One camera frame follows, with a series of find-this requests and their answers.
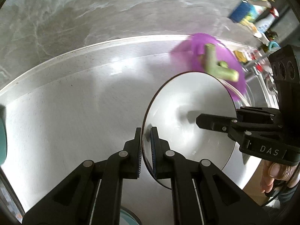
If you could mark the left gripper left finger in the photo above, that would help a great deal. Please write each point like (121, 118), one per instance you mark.
(132, 163)

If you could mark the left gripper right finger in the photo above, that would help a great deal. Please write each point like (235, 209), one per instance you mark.
(161, 168)

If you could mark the small floral white bowl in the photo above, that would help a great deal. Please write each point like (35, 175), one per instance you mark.
(173, 111)

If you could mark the large teal floral plate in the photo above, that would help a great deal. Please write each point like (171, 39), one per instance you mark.
(127, 217)

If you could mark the person's right hand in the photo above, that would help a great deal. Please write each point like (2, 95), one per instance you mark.
(275, 171)

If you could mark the stainless steel sink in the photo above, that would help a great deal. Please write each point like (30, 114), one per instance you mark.
(260, 86)

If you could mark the green vegetable stalk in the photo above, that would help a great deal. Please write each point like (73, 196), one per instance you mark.
(214, 67)

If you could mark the yellow sponge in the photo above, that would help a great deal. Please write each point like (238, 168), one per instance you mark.
(240, 56)

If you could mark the teal colander with greens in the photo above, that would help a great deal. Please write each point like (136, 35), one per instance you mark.
(273, 47)

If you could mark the white spray bottle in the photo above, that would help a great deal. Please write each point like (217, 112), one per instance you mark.
(265, 23)

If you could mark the purple plastic bowl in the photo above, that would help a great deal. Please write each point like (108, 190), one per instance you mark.
(188, 50)

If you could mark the blue utensil cup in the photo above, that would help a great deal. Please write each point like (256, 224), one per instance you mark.
(240, 11)

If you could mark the teal basin with greens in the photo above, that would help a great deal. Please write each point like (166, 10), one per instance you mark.
(3, 138)

